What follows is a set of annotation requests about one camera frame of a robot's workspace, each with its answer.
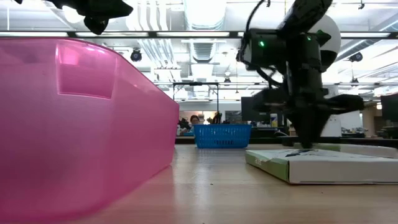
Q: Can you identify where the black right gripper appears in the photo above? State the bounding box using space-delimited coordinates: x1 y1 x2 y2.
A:
253 62 364 149

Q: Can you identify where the white green-edged product box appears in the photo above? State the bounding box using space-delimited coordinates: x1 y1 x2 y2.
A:
294 142 398 159
244 148 398 185

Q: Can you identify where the blue plastic mesh basket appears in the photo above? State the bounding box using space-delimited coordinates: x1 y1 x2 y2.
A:
193 123 252 149

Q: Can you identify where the black background rig frame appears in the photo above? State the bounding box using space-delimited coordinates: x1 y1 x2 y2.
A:
172 81 220 124

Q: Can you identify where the person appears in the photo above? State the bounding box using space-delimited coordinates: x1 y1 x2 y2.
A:
187 114 201 134

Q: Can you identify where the translucent pink plastic bin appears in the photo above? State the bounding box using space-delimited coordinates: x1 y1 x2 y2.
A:
0 37 180 223

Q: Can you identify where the silver ceiling air duct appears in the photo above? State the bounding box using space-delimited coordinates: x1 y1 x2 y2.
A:
183 0 228 63

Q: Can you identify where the white cabinet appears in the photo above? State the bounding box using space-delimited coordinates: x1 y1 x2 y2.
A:
322 85 342 138

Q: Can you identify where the black aluminium table frame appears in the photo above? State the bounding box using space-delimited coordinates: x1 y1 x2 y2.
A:
175 136 398 150

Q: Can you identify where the black overhead beam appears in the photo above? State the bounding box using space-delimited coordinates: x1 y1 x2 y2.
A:
0 30 398 40

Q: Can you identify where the black computer monitor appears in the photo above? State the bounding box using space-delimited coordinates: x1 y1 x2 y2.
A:
381 93 398 121
241 96 271 123

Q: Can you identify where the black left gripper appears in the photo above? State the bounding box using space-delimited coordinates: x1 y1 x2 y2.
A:
49 0 134 35

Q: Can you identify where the white globe table lamp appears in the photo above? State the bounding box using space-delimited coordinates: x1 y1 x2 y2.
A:
281 14 342 147

